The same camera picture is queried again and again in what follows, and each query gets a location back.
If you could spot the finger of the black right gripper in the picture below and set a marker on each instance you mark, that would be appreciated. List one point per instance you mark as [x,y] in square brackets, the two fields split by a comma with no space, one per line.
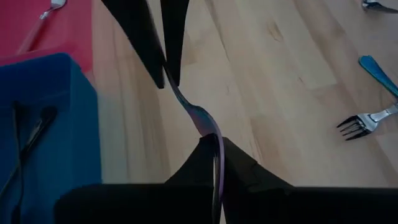
[174,31]
[136,31]

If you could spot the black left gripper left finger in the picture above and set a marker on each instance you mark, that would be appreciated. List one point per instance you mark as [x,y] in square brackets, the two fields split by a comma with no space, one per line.
[140,202]

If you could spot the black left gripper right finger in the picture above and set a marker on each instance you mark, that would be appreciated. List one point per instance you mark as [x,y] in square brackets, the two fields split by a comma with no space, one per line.
[280,205]

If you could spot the iridescent rainbow metal fork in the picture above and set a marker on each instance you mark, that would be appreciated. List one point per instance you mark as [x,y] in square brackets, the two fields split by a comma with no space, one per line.
[203,119]

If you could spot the black metal fork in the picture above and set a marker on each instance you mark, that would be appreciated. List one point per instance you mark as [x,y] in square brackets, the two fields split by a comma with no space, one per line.
[382,7]

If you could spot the pink red plastic bin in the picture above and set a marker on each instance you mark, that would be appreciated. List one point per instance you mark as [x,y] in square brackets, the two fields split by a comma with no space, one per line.
[71,25]

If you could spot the blue plastic bin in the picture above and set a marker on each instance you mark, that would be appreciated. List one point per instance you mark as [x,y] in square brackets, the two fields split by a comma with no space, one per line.
[77,124]

